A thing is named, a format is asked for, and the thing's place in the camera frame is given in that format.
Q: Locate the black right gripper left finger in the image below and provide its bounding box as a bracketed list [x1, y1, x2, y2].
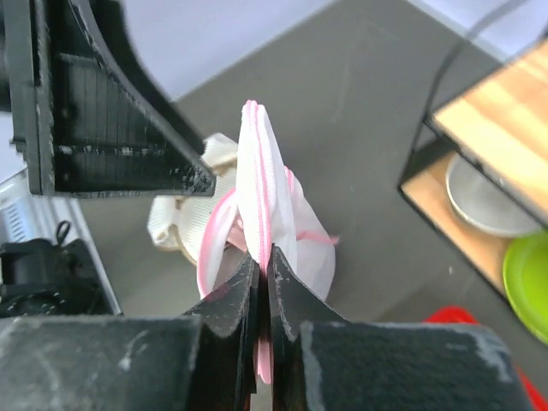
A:
[188, 253, 260, 410]

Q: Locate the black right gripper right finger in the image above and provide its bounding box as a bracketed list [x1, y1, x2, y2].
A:
[267, 246, 348, 410]

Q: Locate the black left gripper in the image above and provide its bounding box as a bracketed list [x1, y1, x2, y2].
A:
[1, 1, 216, 198]

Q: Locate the white mesh laundry bag pink zipper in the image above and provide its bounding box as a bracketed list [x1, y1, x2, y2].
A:
[196, 99, 340, 385]

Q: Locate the cream mesh laundry bag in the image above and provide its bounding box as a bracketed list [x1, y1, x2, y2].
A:
[147, 133, 238, 265]

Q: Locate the red plastic bin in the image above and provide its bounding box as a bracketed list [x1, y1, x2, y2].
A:
[422, 305, 548, 411]

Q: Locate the grey metal bowl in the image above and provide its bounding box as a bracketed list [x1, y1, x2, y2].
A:
[445, 154, 541, 238]

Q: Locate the green plate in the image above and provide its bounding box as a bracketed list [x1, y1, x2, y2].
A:
[503, 231, 547, 344]

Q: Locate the aluminium frame rail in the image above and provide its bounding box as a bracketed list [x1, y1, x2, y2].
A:
[1, 170, 122, 314]

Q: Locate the black wire wooden shelf rack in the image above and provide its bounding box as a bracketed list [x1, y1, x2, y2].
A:
[398, 1, 547, 292]

